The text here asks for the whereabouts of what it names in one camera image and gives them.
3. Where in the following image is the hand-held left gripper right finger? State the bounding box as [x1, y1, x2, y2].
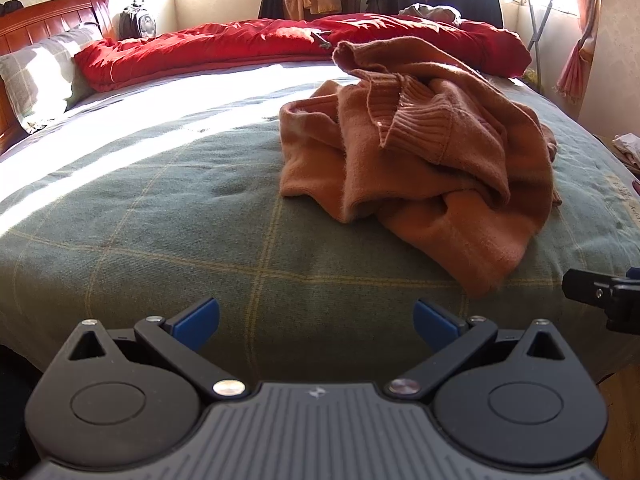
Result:
[384, 298, 569, 403]

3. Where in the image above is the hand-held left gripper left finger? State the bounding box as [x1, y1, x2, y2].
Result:
[65, 296, 247, 402]

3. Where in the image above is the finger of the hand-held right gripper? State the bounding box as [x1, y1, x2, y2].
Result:
[561, 269, 621, 306]

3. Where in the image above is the orange knit sweater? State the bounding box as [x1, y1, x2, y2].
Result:
[278, 37, 563, 301]

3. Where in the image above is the metal clothes rack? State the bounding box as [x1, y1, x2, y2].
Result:
[370, 0, 557, 93]

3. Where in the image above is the pink cloth pile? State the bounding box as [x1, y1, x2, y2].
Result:
[611, 132, 640, 171]

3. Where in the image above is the red quilt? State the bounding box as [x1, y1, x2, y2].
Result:
[74, 12, 532, 93]

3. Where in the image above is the grey plaid pillow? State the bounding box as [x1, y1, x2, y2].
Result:
[0, 22, 103, 135]

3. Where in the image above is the grey backpack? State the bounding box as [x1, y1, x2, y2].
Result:
[118, 0, 157, 41]

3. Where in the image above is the beige garment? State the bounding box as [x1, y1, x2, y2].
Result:
[398, 3, 463, 26]

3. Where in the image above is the wooden headboard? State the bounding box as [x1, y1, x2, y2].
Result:
[0, 0, 113, 156]

